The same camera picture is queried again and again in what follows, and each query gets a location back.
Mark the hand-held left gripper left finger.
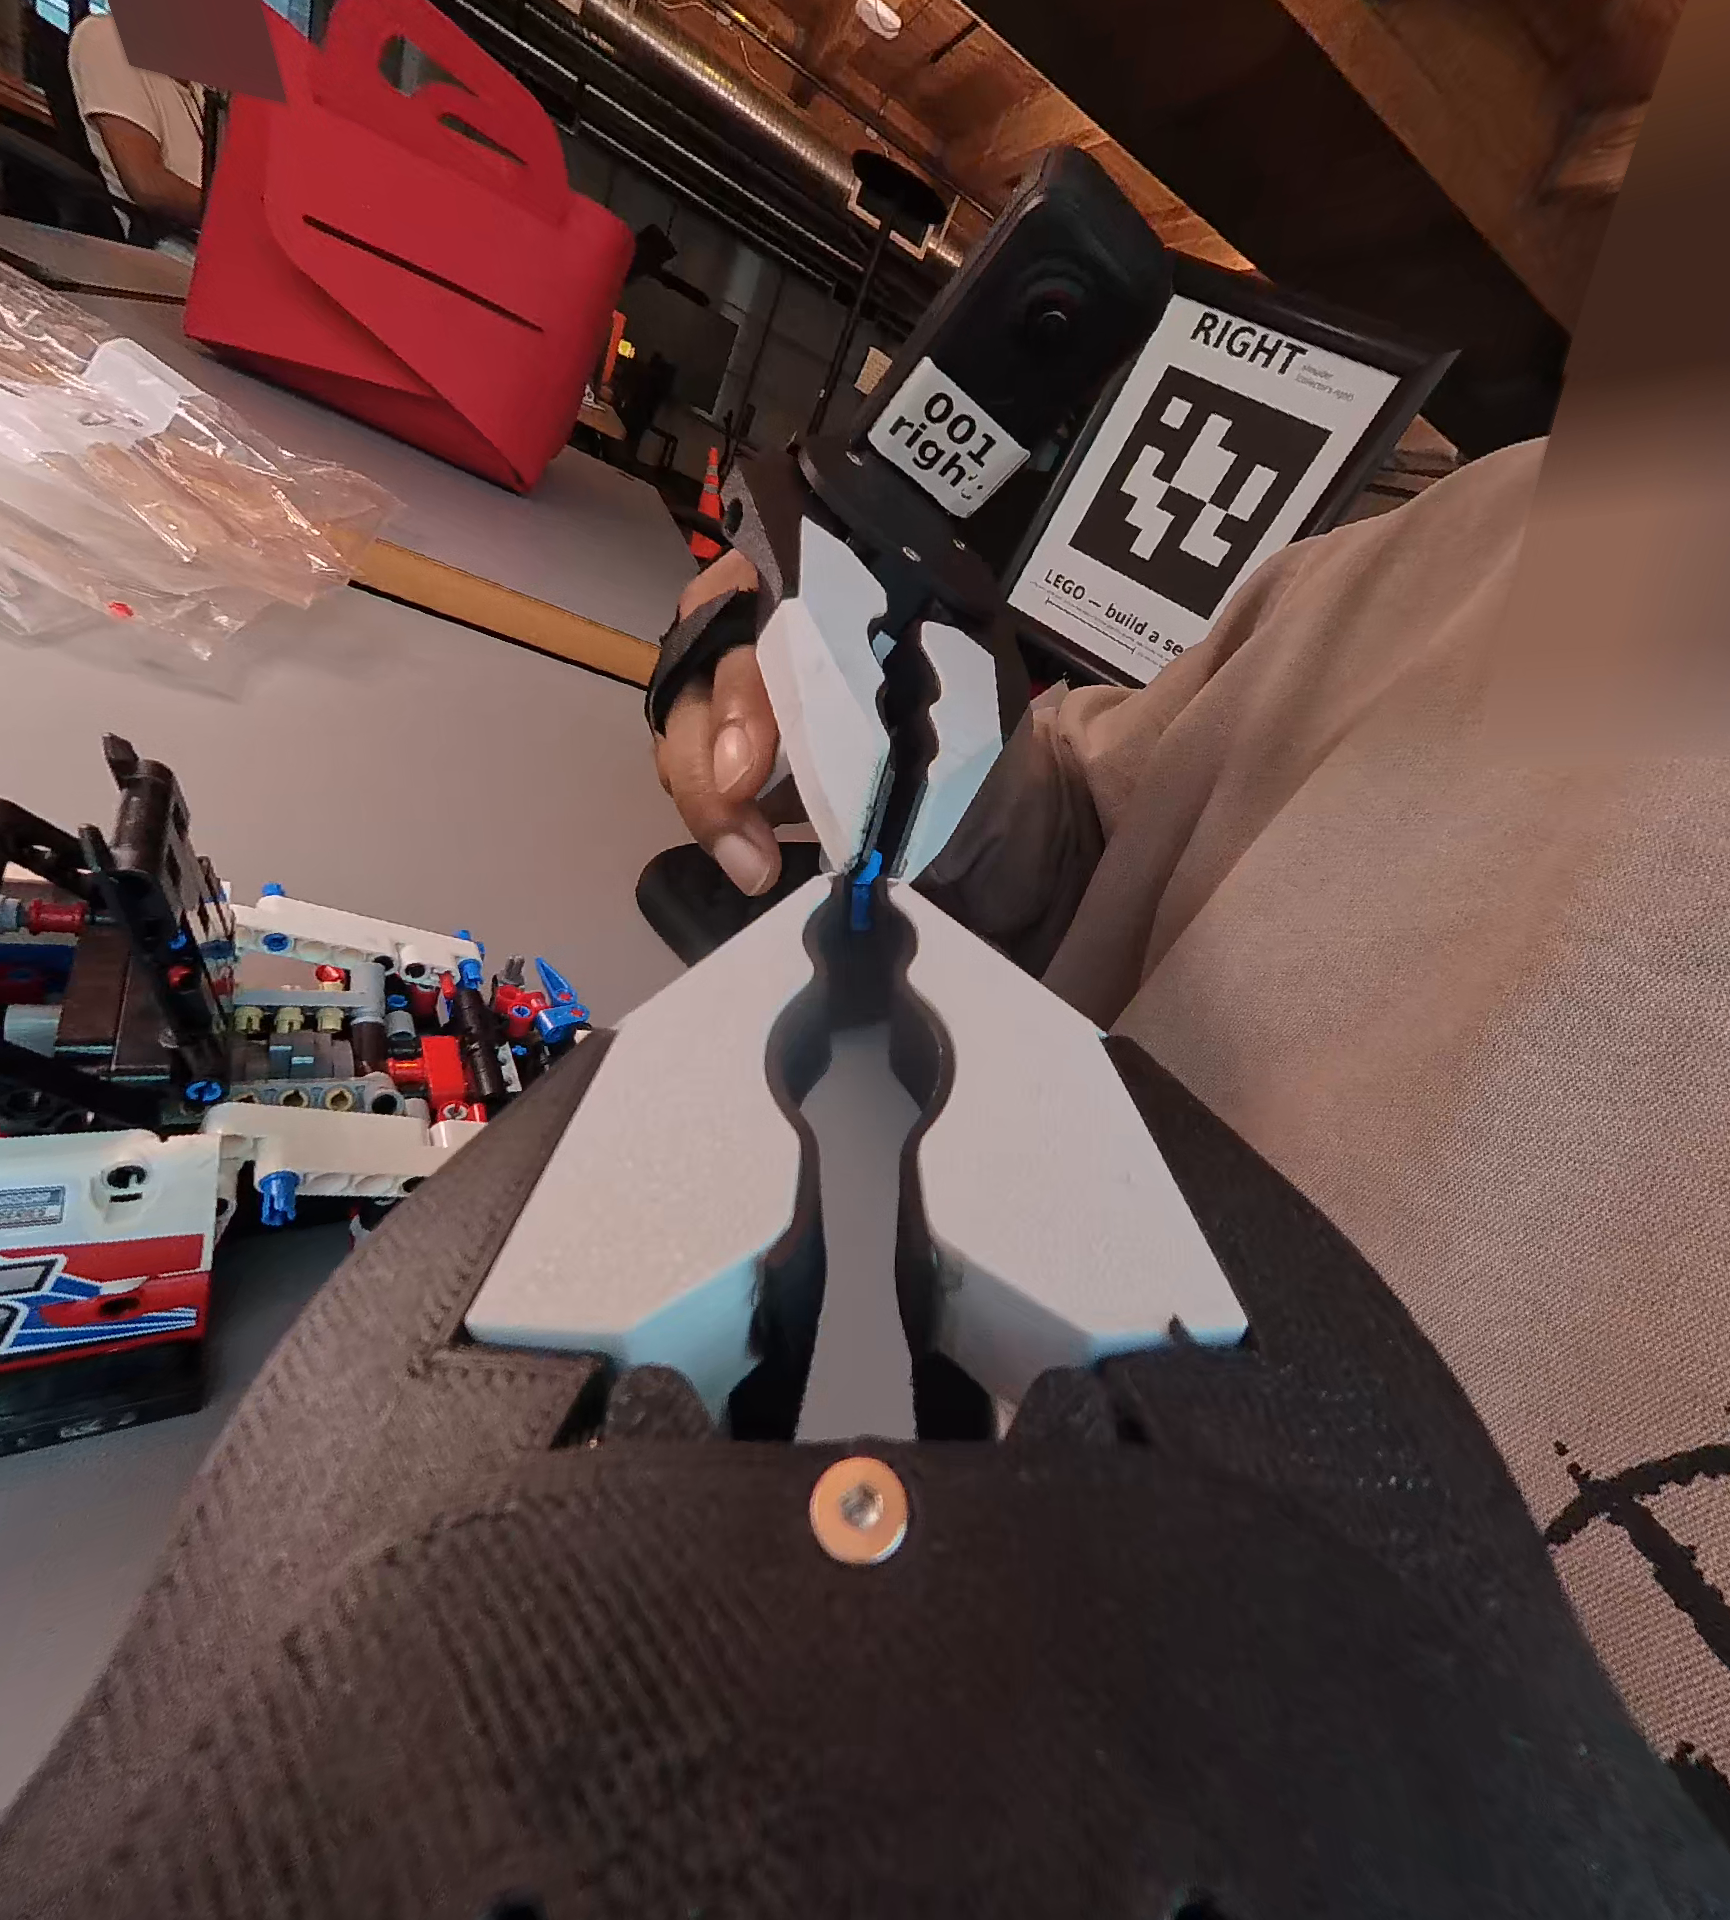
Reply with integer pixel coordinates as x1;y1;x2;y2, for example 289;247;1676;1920
463;880;867;1438

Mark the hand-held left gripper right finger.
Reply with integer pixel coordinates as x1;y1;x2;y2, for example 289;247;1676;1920
867;880;1251;1438

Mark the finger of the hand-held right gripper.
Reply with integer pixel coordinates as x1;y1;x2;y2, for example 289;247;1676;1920
757;518;907;880
877;622;1012;890

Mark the person's right forearm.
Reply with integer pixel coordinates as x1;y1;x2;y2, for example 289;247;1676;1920
926;436;1557;1035

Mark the person's right hand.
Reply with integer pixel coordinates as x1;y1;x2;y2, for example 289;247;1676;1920
658;547;823;901

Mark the black stand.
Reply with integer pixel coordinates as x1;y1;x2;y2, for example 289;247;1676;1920
814;148;948;450

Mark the person's beige printed shirt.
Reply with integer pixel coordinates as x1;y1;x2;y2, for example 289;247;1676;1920
1107;750;1730;1920

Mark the red cardboard carrier box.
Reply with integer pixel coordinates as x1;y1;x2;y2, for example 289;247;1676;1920
181;0;637;499

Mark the toy brick race car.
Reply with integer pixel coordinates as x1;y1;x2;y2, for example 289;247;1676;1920
0;737;598;1479

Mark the clear plastic bag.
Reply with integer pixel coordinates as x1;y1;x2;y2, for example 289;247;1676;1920
0;221;403;662

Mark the silver ventilation duct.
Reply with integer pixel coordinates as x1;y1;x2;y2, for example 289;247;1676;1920
602;0;965;309

